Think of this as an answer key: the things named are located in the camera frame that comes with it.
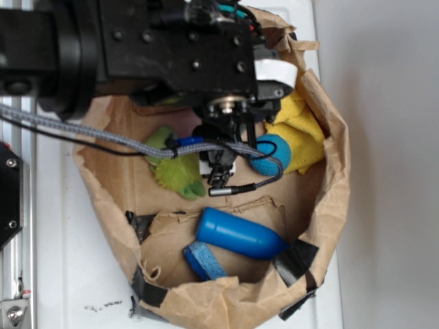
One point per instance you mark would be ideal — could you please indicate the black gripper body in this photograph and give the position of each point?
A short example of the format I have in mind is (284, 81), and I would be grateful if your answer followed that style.
(195, 54)

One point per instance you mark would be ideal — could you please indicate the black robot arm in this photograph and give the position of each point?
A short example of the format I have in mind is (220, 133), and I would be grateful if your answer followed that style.
(53, 53)

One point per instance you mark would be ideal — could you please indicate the teal dimpled ball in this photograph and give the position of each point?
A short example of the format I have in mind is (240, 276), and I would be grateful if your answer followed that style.
(272, 145)

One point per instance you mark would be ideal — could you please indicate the yellow cloth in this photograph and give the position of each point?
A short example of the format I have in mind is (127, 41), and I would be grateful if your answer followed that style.
(297, 125)

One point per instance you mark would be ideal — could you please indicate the green fuzzy toy turtle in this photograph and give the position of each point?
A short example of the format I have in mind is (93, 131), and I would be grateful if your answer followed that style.
(180, 175)

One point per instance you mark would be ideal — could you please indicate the blue plastic bottle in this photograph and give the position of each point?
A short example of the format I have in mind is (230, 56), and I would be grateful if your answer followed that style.
(238, 235)

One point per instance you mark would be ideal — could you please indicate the blue sponge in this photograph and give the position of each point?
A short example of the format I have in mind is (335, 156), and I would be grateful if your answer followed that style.
(203, 261)

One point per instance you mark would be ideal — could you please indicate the crumpled brown paper bag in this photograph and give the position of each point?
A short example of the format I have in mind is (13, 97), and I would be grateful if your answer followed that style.
(236, 261)

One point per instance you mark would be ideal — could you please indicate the black octagonal mount plate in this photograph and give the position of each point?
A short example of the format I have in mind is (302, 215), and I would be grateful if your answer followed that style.
(11, 194)

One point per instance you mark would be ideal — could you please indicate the aluminium extrusion rail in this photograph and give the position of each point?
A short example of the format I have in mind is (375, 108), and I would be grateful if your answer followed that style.
(17, 258)

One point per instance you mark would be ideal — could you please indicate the silver corner bracket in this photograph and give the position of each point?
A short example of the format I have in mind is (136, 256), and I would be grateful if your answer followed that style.
(15, 314)

